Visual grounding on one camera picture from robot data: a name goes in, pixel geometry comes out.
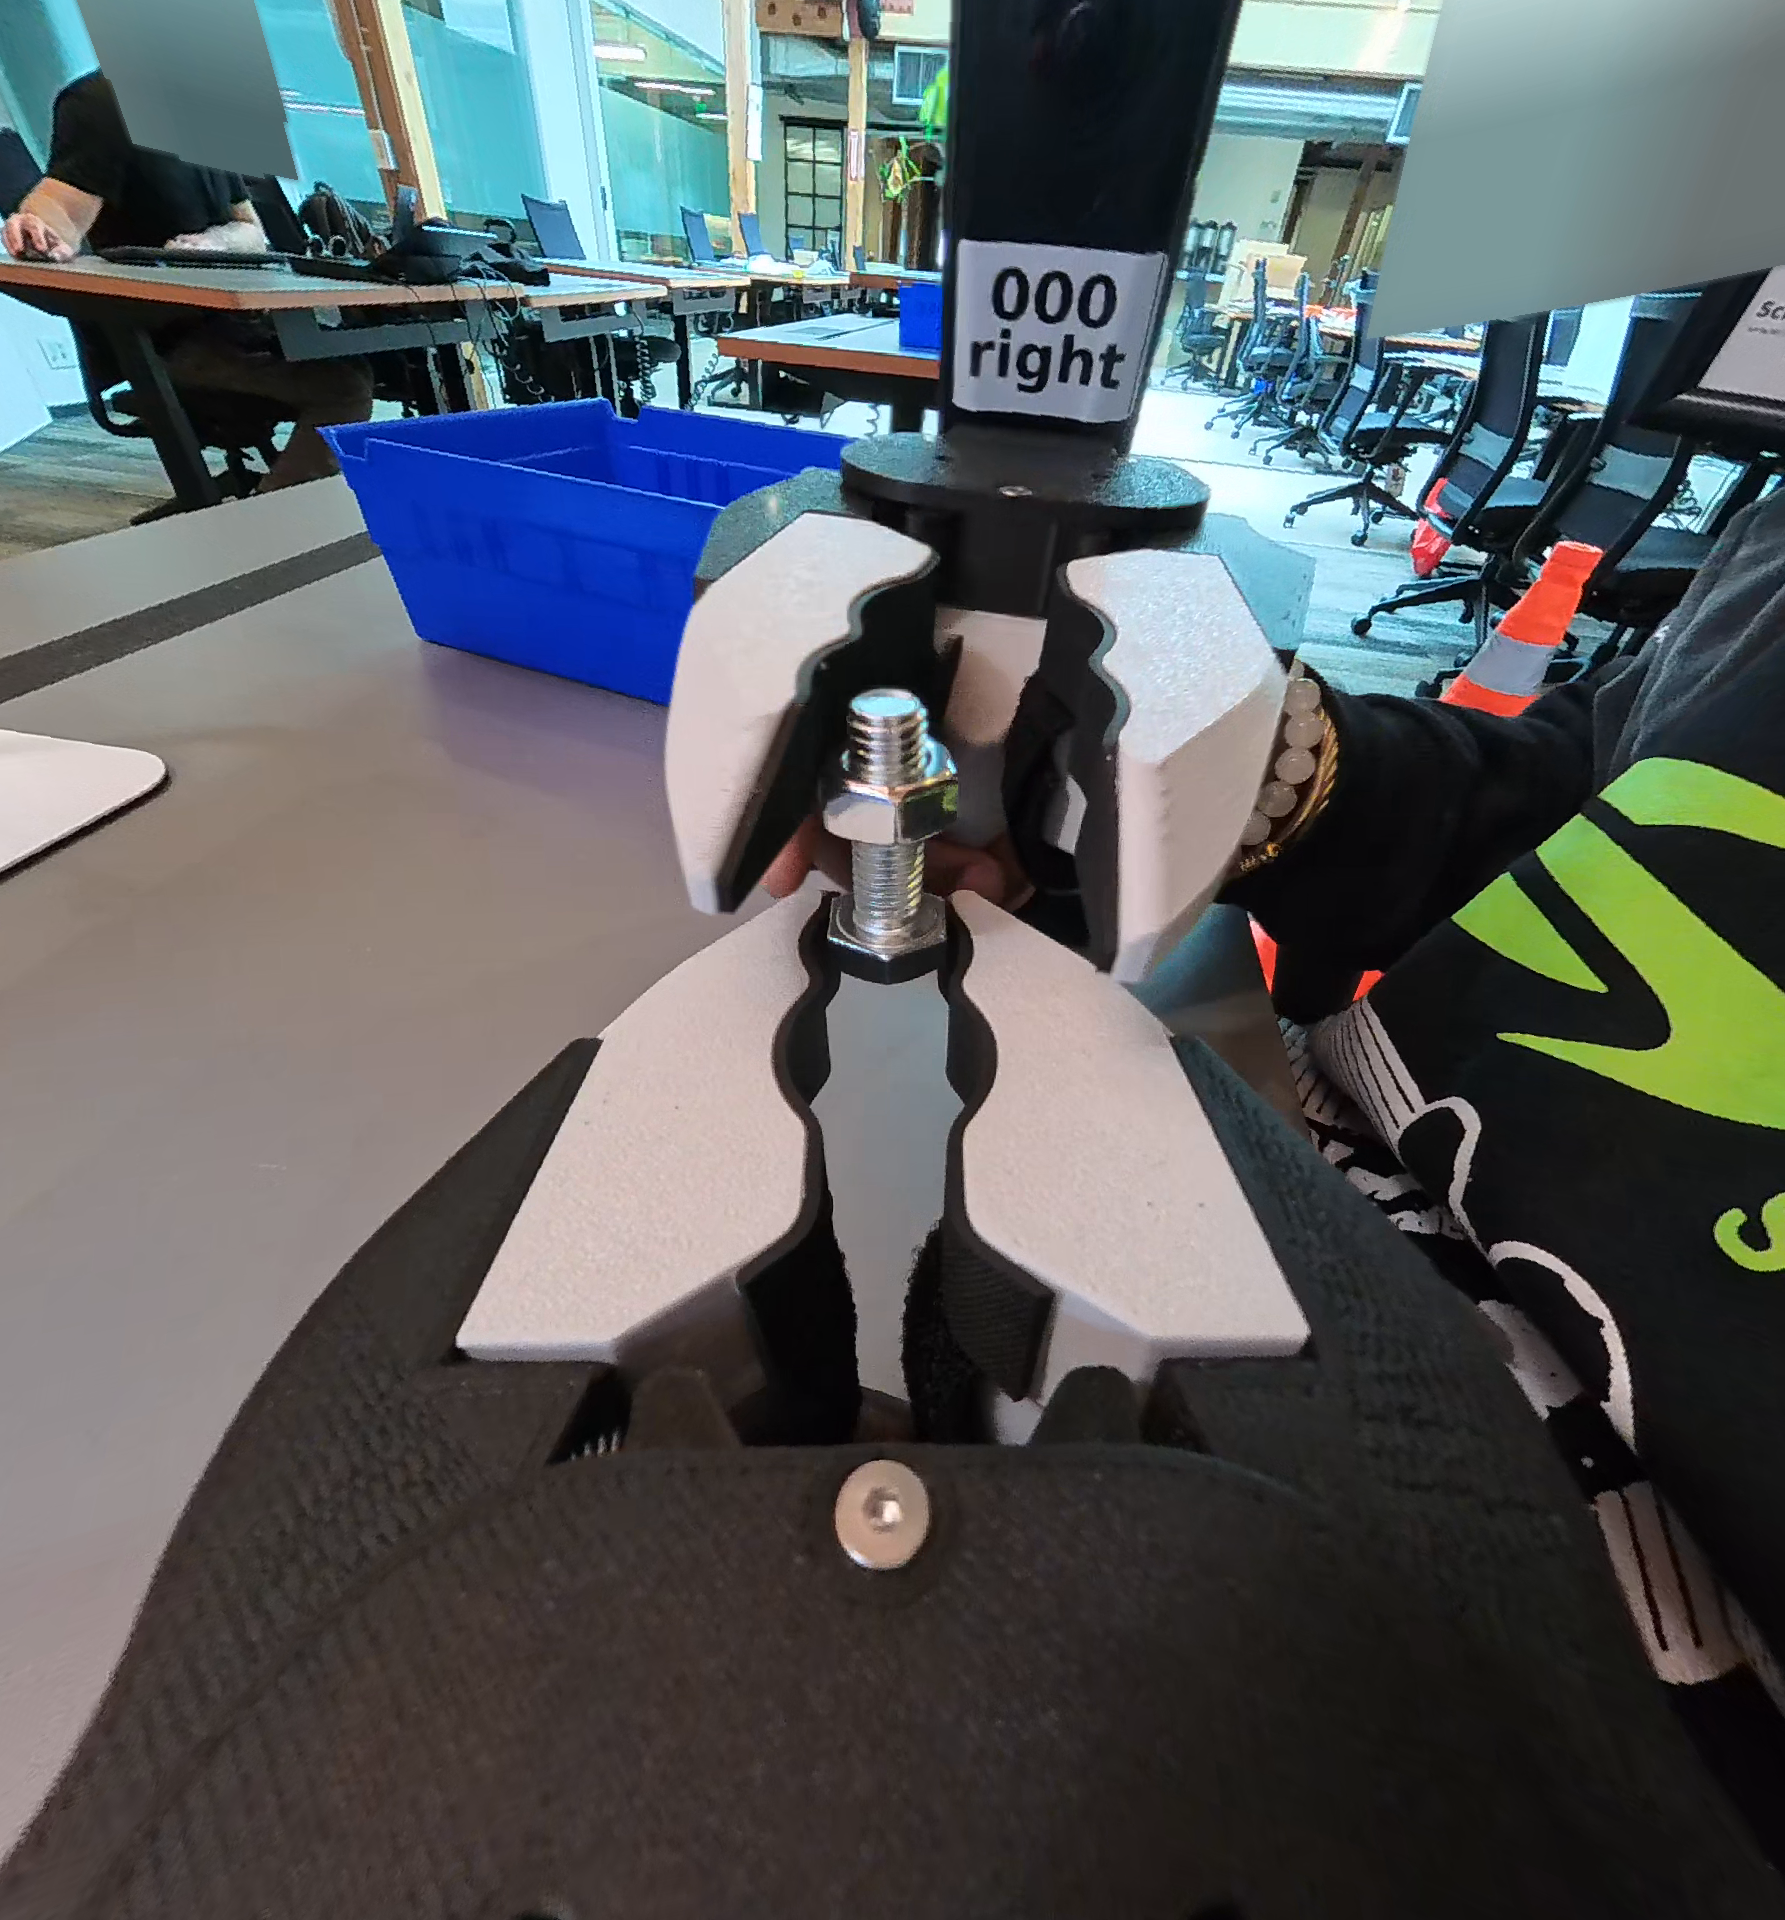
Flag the person's right forearm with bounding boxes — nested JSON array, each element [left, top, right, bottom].
[[1221, 682, 1629, 1022]]

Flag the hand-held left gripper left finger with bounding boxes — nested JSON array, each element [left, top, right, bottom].
[[455, 886, 865, 1419]]

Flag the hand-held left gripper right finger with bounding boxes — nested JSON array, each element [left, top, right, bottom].
[[905, 889, 1313, 1441]]

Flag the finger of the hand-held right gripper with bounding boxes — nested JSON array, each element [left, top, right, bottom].
[[1035, 553, 1292, 985], [665, 511, 955, 918]]

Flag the person's right hand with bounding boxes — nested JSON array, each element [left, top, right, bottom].
[[765, 822, 1046, 916]]

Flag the row of black office chairs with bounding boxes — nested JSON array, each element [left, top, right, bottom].
[[1177, 262, 1764, 699]]

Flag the wood-topped office desk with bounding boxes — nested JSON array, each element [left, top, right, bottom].
[[717, 315, 947, 439], [0, 254, 668, 519]]

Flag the white bead bracelet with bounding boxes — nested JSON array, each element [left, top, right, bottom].
[[1239, 666, 1337, 880]]

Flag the white poster stand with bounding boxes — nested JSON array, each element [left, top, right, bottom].
[[0, 719, 169, 914]]

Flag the steel hex bolt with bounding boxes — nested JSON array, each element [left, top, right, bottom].
[[828, 691, 956, 982]]

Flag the steel hex nut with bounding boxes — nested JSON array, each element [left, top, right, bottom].
[[822, 756, 961, 850]]

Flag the black white patterned pants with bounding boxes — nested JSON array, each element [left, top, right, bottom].
[[1290, 997, 1785, 1920]]

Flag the green hanging plant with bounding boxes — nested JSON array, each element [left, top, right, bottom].
[[877, 69, 955, 197]]

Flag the gold bracelet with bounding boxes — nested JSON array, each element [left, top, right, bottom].
[[1239, 706, 1346, 880]]

